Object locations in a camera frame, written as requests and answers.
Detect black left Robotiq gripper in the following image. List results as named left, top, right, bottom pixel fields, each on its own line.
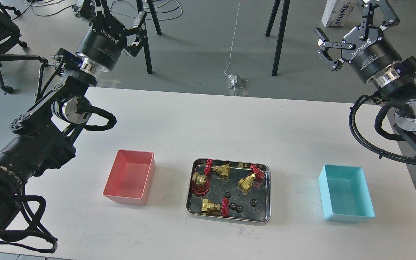
left=75, top=0, right=147, bottom=71

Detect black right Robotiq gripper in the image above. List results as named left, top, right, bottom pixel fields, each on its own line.
left=315, top=0, right=403, bottom=84

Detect brass valve red handle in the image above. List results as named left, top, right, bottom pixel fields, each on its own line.
left=204, top=159, right=231, bottom=179
left=201, top=198, right=230, bottom=218
left=237, top=164, right=265, bottom=195
left=190, top=172, right=210, bottom=196

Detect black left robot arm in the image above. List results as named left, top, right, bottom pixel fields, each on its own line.
left=0, top=0, right=152, bottom=253

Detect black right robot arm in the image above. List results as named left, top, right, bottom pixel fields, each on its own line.
left=315, top=0, right=416, bottom=165

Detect white cardboard box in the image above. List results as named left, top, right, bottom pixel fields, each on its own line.
left=321, top=0, right=359, bottom=27

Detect pink plastic box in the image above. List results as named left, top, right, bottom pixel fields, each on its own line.
left=103, top=149, right=155, bottom=205

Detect light blue plastic box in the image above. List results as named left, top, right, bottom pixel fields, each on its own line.
left=318, top=164, right=375, bottom=223

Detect black stand leg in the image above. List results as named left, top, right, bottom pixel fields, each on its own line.
left=265, top=0, right=290, bottom=76
left=136, top=0, right=162, bottom=74

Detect grey floor power socket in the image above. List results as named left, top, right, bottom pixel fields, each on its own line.
left=228, top=74, right=246, bottom=89

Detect shiny metal tray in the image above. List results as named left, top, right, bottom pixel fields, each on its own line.
left=186, top=158, right=271, bottom=223

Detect cables on floor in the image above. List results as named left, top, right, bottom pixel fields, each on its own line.
left=22, top=0, right=183, bottom=21

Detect white cable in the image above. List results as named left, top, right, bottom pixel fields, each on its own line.
left=224, top=0, right=242, bottom=96

